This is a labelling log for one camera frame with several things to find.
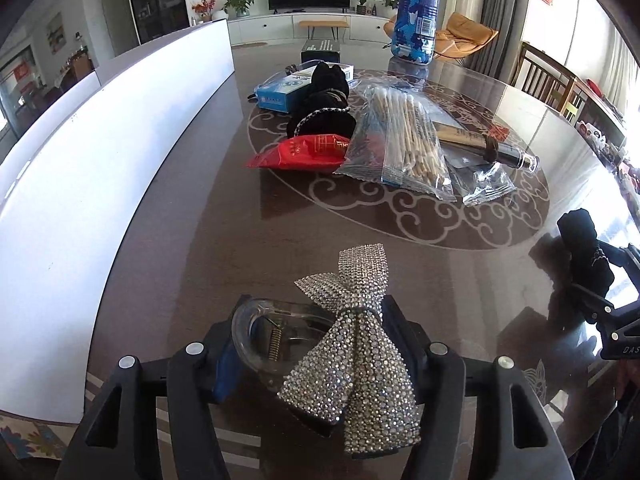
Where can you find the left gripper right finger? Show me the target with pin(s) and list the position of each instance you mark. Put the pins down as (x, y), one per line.
(512, 435)

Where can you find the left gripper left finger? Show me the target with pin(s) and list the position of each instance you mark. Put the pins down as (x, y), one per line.
(117, 438)

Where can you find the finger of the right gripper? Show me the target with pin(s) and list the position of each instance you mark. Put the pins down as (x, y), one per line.
(624, 257)
(594, 308)

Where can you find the rhinestone bow hair clip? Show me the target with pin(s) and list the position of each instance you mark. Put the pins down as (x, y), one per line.
(355, 374)

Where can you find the clear tape dispenser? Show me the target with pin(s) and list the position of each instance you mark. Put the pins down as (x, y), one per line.
(272, 336)

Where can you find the small clear plastic bag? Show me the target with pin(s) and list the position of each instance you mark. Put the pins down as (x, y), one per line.
(481, 184)

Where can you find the wooden dining chair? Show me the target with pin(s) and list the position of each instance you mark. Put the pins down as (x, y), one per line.
(538, 74)

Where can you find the bag of wooden sticks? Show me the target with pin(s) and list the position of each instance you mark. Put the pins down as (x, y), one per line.
(395, 143)

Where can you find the white cardboard bin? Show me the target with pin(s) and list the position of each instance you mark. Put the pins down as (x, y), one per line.
(69, 190)

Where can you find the orange lounge chair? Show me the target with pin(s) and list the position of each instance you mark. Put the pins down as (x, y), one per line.
(460, 38)

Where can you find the red packet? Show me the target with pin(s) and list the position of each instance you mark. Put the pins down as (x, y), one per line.
(318, 152)

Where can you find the blue camo bottle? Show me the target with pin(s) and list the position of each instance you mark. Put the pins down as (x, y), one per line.
(417, 7)

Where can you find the black cardboard box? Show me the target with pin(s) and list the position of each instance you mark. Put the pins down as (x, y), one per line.
(326, 50)

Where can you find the blue white box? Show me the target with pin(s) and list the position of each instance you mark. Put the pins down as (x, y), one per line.
(282, 92)

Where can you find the wooden bench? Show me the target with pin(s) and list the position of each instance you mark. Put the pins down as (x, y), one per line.
(336, 27)

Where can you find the white tv cabinet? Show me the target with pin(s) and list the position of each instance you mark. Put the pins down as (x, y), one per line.
(288, 27)

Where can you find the red flower vase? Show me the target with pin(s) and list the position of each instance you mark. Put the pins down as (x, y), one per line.
(204, 9)

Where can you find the potted green plant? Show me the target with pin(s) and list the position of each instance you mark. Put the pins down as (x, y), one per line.
(240, 8)

